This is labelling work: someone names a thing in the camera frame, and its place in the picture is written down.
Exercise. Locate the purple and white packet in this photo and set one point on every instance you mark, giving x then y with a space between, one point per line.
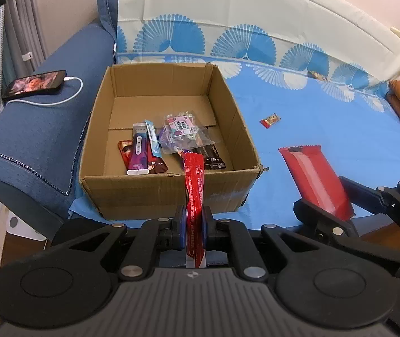
138 151

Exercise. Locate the brown cardboard box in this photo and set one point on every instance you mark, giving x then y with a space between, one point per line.
172 189

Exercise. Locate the blue fan-print sheet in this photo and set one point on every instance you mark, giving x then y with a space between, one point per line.
308 112

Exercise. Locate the black smartphone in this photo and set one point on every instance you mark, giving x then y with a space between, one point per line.
33 84

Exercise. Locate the light blue stick packet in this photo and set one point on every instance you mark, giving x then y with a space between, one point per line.
152 138

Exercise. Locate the dark red snack packet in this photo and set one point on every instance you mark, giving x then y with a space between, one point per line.
124 154

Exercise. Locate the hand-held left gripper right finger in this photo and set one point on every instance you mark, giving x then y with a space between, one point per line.
206 225

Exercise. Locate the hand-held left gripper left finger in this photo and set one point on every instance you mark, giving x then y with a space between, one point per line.
182 225

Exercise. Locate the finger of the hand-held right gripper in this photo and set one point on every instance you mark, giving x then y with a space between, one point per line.
336 232
361 193

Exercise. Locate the blue sofa armrest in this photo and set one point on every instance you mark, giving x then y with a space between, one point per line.
38 140

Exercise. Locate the black snack bar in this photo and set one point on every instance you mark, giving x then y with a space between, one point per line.
214 161

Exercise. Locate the white plastic object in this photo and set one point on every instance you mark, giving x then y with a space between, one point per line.
24 230

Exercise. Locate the small red and tan candy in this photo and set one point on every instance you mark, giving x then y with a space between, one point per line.
270 120

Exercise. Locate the grey curtain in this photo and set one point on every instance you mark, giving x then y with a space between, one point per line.
24 10

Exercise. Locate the red stick packet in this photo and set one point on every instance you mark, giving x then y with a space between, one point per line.
193 189

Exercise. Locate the white curtain clip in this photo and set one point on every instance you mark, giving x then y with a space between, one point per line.
27 56

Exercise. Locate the clear bag with pink label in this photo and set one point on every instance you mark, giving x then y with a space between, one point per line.
182 126

